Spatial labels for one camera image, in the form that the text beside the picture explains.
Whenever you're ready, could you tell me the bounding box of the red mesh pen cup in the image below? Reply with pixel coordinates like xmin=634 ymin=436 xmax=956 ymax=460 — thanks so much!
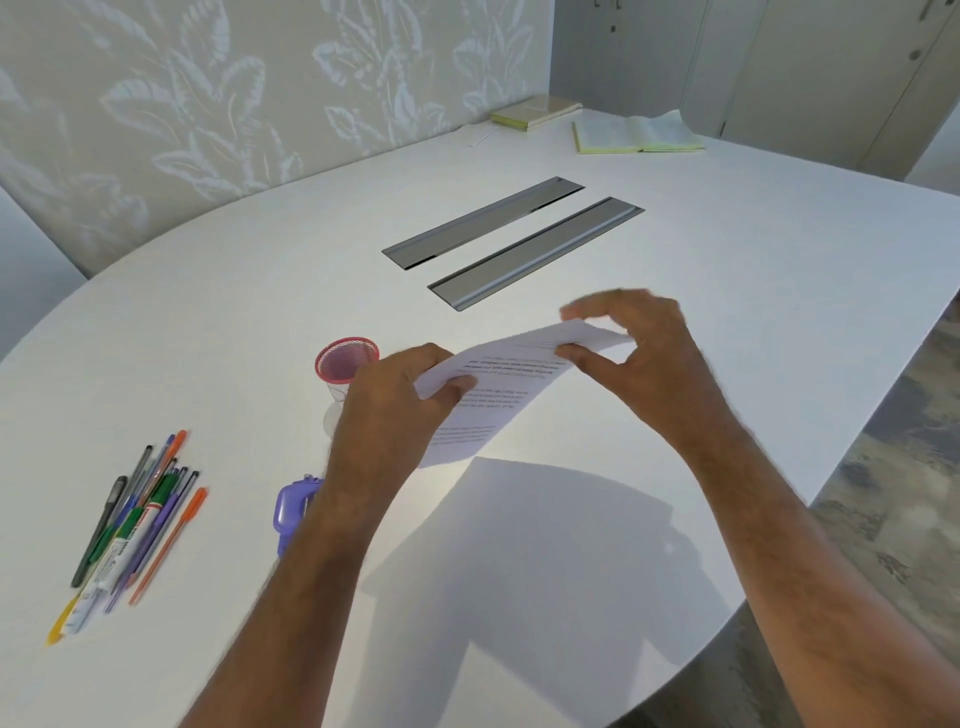
xmin=314 ymin=336 xmax=381 ymax=438

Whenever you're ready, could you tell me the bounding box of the open yellow-edged book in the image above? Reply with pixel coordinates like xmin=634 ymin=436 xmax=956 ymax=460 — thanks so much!
xmin=573 ymin=109 xmax=707 ymax=156

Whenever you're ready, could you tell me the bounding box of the person's left forearm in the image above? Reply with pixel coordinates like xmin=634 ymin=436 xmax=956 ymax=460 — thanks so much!
xmin=177 ymin=480 xmax=423 ymax=728

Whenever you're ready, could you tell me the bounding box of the person's right hand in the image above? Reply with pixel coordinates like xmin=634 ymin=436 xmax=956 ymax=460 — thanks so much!
xmin=558 ymin=288 xmax=741 ymax=456

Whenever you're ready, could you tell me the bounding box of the person's left hand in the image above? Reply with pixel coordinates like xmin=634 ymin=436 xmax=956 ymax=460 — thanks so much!
xmin=321 ymin=342 xmax=479 ymax=520

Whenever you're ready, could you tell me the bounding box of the pile of assorted pens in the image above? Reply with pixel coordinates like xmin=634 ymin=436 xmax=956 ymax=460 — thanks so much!
xmin=46 ymin=429 xmax=210 ymax=647

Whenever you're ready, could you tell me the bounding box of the purple stapler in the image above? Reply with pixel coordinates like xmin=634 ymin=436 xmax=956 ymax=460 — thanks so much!
xmin=274 ymin=474 xmax=325 ymax=558

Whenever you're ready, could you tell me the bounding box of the person's right forearm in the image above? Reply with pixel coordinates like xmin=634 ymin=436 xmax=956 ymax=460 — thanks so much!
xmin=675 ymin=417 xmax=960 ymax=728

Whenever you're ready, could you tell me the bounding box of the closed yellow-edged book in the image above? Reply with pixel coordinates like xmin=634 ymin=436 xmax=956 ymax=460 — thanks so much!
xmin=490 ymin=94 xmax=585 ymax=133

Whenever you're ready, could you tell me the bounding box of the white printed paper sheet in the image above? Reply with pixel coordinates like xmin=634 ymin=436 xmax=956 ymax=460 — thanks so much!
xmin=413 ymin=318 xmax=639 ymax=471

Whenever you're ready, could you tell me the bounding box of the white cabinet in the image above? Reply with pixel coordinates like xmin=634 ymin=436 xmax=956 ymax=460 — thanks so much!
xmin=550 ymin=0 xmax=960 ymax=183

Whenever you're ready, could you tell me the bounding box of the grey table cable cover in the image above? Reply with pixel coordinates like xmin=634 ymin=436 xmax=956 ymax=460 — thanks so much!
xmin=381 ymin=176 xmax=587 ymax=271
xmin=426 ymin=196 xmax=646 ymax=312

